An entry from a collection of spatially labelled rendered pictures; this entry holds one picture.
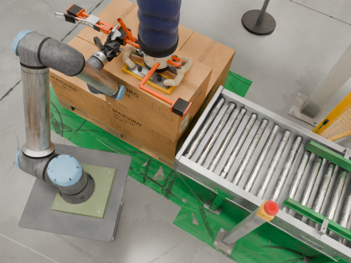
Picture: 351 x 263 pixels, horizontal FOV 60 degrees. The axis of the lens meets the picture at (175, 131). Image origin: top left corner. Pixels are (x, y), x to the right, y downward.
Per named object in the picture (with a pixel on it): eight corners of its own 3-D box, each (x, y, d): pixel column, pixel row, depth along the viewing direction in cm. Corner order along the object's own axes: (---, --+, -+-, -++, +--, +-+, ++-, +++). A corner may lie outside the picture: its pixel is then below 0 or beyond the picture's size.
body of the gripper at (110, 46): (121, 51, 183) (109, 64, 178) (109, 45, 184) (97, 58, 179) (120, 42, 176) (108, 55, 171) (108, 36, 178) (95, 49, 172)
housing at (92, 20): (102, 24, 191) (101, 18, 187) (95, 30, 188) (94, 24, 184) (92, 19, 192) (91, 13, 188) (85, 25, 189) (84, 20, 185)
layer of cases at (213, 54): (225, 79, 291) (235, 50, 256) (173, 162, 248) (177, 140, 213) (121, 28, 313) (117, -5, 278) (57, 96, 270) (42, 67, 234)
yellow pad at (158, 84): (177, 84, 186) (178, 79, 181) (169, 95, 181) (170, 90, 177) (130, 60, 192) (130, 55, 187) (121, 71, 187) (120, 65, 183)
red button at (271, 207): (278, 206, 148) (281, 204, 145) (273, 219, 145) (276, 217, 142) (265, 199, 150) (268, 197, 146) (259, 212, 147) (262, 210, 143)
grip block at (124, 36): (132, 37, 188) (132, 30, 183) (124, 47, 184) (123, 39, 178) (121, 31, 189) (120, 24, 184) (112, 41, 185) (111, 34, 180)
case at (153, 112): (203, 103, 229) (212, 69, 194) (174, 143, 212) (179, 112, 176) (138, 66, 241) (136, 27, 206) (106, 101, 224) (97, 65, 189)
